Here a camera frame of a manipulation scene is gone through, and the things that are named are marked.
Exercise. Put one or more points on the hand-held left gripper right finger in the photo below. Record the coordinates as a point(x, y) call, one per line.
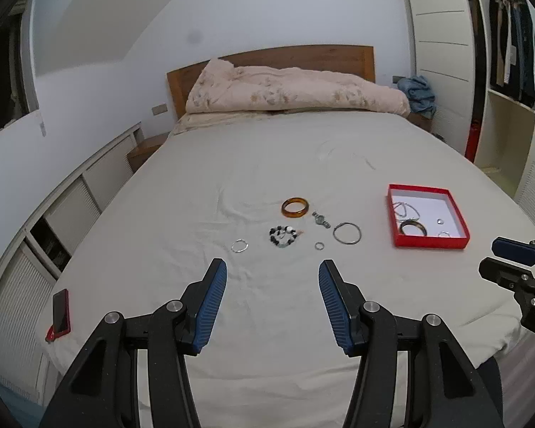
point(334, 303)

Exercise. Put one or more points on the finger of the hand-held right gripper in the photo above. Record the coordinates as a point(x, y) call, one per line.
point(504, 272)
point(512, 249)

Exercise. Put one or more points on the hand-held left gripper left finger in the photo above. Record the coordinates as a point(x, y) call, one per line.
point(209, 296)

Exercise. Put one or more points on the large silver bangle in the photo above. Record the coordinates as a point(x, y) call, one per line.
point(336, 237)

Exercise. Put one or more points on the red jewelry box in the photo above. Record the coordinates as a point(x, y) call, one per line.
point(450, 203)

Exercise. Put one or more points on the small silver watch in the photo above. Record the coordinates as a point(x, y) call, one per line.
point(321, 220)

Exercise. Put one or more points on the amber bangle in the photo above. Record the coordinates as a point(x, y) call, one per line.
point(295, 207)

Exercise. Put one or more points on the dark brown bangle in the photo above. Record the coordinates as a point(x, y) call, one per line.
point(403, 228)

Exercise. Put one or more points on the red cylinder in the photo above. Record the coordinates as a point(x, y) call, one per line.
point(472, 140)

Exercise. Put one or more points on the bed with white sheet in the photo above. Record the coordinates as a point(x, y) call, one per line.
point(249, 165)

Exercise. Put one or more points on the red smartphone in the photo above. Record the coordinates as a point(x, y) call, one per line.
point(60, 314)

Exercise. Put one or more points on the wooden nightstand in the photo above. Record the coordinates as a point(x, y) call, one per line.
point(145, 149)
point(421, 121)

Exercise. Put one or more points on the cream pillow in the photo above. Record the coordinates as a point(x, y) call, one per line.
point(205, 120)

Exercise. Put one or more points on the blue crumpled cloth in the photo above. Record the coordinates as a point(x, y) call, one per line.
point(419, 93)

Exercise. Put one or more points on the hanging dark clothes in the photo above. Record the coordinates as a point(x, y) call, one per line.
point(512, 49)

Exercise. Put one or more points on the peach floral duvet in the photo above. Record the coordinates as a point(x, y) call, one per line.
point(294, 89)

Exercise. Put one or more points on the wooden headboard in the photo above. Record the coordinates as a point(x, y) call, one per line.
point(183, 80)

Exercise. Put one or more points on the white wardrobe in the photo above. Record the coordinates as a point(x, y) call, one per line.
point(441, 31)

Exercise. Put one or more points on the wall switch plate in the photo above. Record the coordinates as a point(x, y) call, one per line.
point(159, 108)

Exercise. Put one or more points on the grey wall socket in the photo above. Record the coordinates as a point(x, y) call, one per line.
point(397, 79)

